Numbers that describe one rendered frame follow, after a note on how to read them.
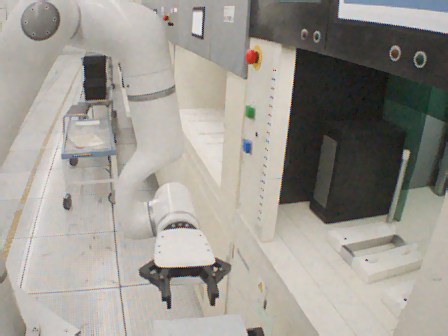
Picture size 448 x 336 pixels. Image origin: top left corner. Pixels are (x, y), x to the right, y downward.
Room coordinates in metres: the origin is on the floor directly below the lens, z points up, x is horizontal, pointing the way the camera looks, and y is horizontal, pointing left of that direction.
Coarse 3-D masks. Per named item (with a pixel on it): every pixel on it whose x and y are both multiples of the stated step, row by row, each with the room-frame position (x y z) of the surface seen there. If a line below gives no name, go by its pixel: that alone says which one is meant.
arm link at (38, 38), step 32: (32, 0) 0.50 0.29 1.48; (64, 0) 0.53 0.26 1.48; (0, 32) 0.50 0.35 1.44; (32, 32) 0.49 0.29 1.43; (64, 32) 0.52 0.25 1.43; (0, 64) 0.51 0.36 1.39; (32, 64) 0.51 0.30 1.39; (0, 96) 0.52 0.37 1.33; (32, 96) 0.56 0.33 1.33; (0, 128) 0.52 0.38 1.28; (0, 160) 0.53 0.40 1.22
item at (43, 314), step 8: (16, 288) 0.69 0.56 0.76; (16, 296) 0.66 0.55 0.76; (24, 296) 0.67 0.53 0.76; (24, 304) 0.64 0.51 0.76; (32, 304) 0.64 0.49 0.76; (40, 304) 0.65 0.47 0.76; (32, 312) 0.61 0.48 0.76; (40, 312) 0.62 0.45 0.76; (48, 312) 0.62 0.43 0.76; (40, 320) 0.59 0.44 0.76; (48, 320) 0.60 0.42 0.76; (56, 320) 0.60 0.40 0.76; (64, 320) 0.61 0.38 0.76; (40, 328) 0.57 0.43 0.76; (48, 328) 0.57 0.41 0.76; (56, 328) 0.58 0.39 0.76; (64, 328) 0.58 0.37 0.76; (72, 328) 0.59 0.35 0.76
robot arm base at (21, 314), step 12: (0, 288) 0.51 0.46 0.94; (12, 288) 0.55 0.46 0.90; (0, 300) 0.50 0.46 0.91; (12, 300) 0.53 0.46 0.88; (0, 312) 0.49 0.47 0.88; (12, 312) 0.51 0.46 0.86; (24, 312) 0.60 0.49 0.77; (0, 324) 0.48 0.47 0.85; (12, 324) 0.50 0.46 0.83; (24, 324) 0.55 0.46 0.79; (36, 324) 0.57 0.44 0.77
